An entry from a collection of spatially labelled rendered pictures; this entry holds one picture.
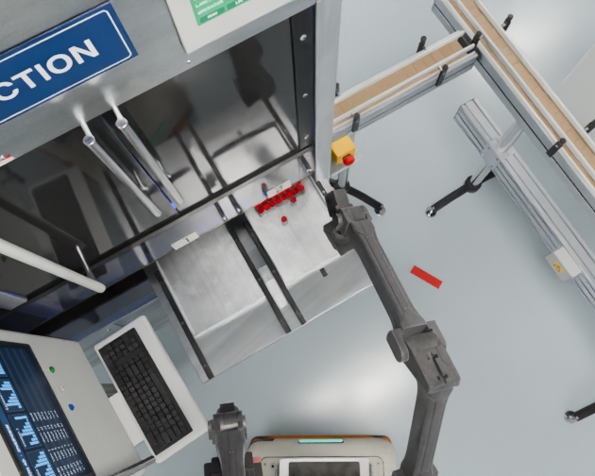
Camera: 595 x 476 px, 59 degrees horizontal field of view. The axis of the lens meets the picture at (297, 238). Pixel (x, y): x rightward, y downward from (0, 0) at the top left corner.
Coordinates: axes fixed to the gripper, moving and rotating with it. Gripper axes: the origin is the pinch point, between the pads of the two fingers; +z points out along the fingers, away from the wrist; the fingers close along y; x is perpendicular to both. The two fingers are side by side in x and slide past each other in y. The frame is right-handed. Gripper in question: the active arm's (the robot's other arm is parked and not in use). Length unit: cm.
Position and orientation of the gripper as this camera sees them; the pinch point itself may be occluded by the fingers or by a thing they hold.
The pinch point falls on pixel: (339, 243)
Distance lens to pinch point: 159.4
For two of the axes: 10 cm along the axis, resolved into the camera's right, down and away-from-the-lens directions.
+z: 0.2, 2.6, 9.7
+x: -8.7, 4.9, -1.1
